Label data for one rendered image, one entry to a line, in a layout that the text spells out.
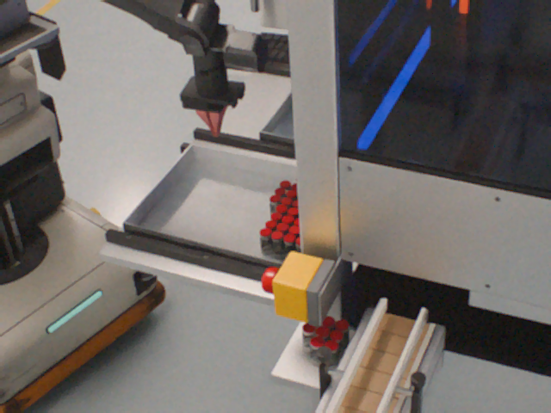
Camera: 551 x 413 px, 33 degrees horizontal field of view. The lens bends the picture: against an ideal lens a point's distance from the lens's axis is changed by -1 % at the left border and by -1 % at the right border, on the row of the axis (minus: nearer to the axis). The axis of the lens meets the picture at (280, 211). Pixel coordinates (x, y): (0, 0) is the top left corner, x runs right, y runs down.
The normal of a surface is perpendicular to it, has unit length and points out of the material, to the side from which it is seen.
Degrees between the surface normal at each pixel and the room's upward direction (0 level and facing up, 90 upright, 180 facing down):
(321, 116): 90
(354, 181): 90
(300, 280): 0
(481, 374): 90
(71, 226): 0
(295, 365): 0
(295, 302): 90
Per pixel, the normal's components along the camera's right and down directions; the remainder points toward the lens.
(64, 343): 0.76, 0.37
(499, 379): -0.40, 0.59
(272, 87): -0.06, -0.78
